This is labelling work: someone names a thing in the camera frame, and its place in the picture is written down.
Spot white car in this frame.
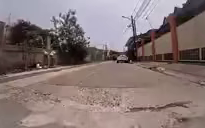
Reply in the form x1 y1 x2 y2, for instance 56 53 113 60
116 54 130 64

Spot dark-roofed building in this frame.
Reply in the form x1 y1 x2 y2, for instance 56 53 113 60
124 0 205 48

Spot beige wall with orange pillars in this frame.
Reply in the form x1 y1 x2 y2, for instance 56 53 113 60
135 5 205 64

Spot concrete kerb strip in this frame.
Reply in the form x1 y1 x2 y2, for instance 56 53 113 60
0 62 94 85

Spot overhead wires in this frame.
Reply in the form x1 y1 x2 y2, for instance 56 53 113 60
123 0 162 34

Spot low distant buildings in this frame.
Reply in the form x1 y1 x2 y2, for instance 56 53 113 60
86 45 119 62

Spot tall leafy tree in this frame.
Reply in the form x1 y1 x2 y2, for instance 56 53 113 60
50 9 91 65

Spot raised concrete pavement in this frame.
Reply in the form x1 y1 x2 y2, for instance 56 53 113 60
136 60 205 91

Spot grey wall with posts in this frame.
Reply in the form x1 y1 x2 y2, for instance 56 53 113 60
0 21 59 75

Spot dark tree behind wall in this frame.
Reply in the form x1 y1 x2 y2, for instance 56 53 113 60
9 19 53 48

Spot worn grey concrete road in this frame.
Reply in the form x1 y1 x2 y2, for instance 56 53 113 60
0 60 205 128

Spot utility pole with lamp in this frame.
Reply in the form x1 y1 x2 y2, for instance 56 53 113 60
121 14 139 62

